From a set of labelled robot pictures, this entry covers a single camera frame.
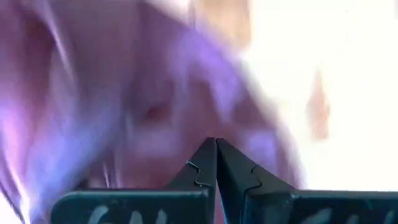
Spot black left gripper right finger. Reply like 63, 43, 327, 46
216, 138, 398, 224

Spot maroon baseball cap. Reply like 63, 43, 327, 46
0, 0, 307, 224

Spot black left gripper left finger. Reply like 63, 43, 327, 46
50, 136, 218, 224

